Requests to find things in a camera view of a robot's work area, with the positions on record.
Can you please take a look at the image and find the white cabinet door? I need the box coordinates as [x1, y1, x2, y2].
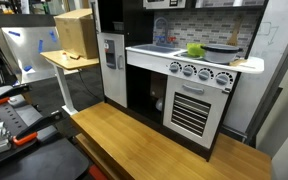
[89, 0, 102, 34]

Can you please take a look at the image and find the white round object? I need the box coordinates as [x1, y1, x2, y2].
[155, 97, 164, 112]

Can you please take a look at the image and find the white toy fridge door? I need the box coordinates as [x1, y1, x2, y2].
[96, 31, 129, 109]

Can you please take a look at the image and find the grey stove knob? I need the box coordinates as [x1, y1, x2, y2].
[214, 71, 234, 86]
[197, 67, 214, 81]
[168, 61, 182, 74]
[182, 64, 197, 77]

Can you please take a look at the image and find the green toy vegetable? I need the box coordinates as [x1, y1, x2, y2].
[186, 42, 206, 58]

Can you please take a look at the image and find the black white toy kitchen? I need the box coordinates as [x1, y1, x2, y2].
[93, 0, 269, 163]

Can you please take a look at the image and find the small grey container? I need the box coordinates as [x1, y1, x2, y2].
[111, 20, 125, 32]

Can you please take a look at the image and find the grey toy faucet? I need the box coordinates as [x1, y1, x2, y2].
[153, 16, 170, 47]

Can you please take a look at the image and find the white toy oven door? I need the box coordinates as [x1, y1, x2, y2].
[162, 75, 231, 150]

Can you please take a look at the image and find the grey toy pot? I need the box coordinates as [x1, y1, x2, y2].
[200, 43, 244, 65]

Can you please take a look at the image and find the wooden desk with white leg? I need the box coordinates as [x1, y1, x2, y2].
[39, 49, 100, 117]

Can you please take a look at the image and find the toy microwave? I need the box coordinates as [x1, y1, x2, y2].
[142, 0, 187, 10]

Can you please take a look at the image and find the brown cardboard box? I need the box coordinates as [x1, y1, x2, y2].
[53, 8, 99, 60]

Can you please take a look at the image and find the red object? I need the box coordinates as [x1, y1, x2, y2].
[88, 163, 109, 180]

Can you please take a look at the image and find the wooden spoon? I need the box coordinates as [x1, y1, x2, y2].
[228, 58, 249, 67]

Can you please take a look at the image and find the wooden spatula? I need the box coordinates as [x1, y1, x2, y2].
[226, 14, 245, 47]

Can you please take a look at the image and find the black orange spring clamp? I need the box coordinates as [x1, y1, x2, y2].
[11, 110, 65, 147]
[0, 83, 32, 107]

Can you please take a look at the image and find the white board panel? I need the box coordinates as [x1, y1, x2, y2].
[0, 26, 80, 85]

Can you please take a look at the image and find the large whiteboard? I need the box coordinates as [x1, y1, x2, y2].
[221, 0, 288, 135]

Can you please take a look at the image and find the black cable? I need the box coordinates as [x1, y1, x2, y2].
[77, 71, 104, 103]

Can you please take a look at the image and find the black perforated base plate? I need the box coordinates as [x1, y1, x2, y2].
[0, 85, 92, 180]

